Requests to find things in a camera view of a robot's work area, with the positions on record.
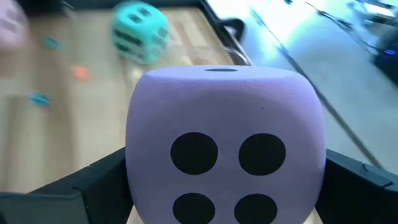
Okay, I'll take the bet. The black clamp handle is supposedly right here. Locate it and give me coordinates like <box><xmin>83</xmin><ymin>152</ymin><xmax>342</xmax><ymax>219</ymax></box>
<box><xmin>217</xmin><ymin>17</ymin><xmax>247</xmax><ymax>43</ymax></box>

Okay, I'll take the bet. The small orange translucent die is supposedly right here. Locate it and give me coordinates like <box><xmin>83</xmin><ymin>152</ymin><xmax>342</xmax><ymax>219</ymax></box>
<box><xmin>73</xmin><ymin>65</ymin><xmax>91</xmax><ymax>81</ymax></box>

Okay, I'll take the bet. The large teal foam die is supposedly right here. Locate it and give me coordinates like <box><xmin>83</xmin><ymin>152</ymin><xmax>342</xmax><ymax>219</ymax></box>
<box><xmin>111</xmin><ymin>1</ymin><xmax>171</xmax><ymax>65</ymax></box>

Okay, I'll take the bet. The small blue translucent die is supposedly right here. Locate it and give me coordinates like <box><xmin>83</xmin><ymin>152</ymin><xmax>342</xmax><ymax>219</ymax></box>
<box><xmin>43</xmin><ymin>36</ymin><xmax>60</xmax><ymax>50</ymax></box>
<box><xmin>30</xmin><ymin>92</ymin><xmax>51</xmax><ymax>108</ymax></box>

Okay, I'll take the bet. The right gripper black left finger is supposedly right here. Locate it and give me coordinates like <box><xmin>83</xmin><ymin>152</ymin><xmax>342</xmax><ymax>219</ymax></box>
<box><xmin>0</xmin><ymin>147</ymin><xmax>134</xmax><ymax>224</ymax></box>

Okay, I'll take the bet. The large pink foam die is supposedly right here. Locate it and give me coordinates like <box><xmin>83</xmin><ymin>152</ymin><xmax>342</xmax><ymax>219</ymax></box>
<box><xmin>0</xmin><ymin>0</ymin><xmax>29</xmax><ymax>52</ymax></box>

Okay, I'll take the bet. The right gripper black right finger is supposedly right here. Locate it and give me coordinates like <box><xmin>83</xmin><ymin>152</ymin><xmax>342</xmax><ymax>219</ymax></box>
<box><xmin>315</xmin><ymin>148</ymin><xmax>398</xmax><ymax>224</ymax></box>

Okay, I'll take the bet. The large purple foam die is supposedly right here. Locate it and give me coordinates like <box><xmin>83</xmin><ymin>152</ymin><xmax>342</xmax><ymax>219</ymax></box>
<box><xmin>125</xmin><ymin>64</ymin><xmax>326</xmax><ymax>224</ymax></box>

